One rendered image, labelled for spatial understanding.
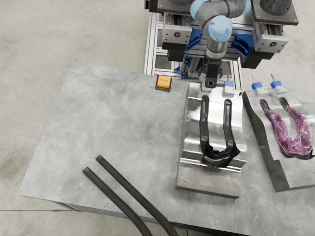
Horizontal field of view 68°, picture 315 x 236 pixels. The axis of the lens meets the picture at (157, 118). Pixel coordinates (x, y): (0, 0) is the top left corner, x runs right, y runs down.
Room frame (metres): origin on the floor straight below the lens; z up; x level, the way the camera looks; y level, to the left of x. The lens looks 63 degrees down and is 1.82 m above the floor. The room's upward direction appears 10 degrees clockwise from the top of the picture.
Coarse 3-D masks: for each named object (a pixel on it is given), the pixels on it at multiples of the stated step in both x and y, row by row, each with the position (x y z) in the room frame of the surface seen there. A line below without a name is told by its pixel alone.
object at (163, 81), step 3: (159, 75) 0.75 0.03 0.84; (159, 78) 0.74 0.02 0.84; (162, 78) 0.74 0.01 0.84; (165, 78) 0.74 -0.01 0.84; (168, 78) 0.75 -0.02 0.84; (159, 81) 0.72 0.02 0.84; (162, 81) 0.72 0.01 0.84; (165, 81) 0.72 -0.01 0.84; (168, 81) 0.73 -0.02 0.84; (159, 84) 0.70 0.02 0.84; (162, 84) 0.70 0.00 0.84; (165, 84) 0.71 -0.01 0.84; (168, 84) 0.71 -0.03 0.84; (165, 87) 0.70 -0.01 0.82; (168, 87) 0.70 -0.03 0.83
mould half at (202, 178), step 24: (192, 96) 0.62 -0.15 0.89; (216, 96) 0.65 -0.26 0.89; (240, 96) 0.67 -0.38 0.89; (192, 120) 0.50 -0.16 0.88; (216, 120) 0.52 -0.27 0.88; (240, 120) 0.54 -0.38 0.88; (192, 144) 0.37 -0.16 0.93; (216, 144) 0.38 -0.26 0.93; (240, 144) 0.41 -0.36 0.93; (192, 168) 0.29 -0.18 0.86; (216, 168) 0.31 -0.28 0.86; (240, 168) 0.32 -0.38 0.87; (216, 192) 0.21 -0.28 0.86
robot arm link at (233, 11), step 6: (228, 0) 0.80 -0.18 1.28; (234, 0) 0.80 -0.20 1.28; (240, 0) 0.80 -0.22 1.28; (246, 0) 0.82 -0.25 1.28; (228, 6) 0.77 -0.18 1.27; (234, 6) 0.78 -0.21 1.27; (240, 6) 0.79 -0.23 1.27; (246, 6) 0.80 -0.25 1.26; (228, 12) 0.76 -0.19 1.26; (234, 12) 0.77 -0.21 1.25; (240, 12) 0.79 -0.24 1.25; (246, 12) 0.81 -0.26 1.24
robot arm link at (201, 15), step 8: (200, 0) 0.77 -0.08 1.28; (208, 0) 0.78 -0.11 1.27; (192, 8) 0.76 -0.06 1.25; (200, 8) 0.74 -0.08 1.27; (208, 8) 0.74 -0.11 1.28; (216, 8) 0.75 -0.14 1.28; (224, 8) 0.76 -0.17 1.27; (192, 16) 0.75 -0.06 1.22; (200, 16) 0.71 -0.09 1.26; (208, 16) 0.70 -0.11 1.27; (200, 24) 0.70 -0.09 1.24
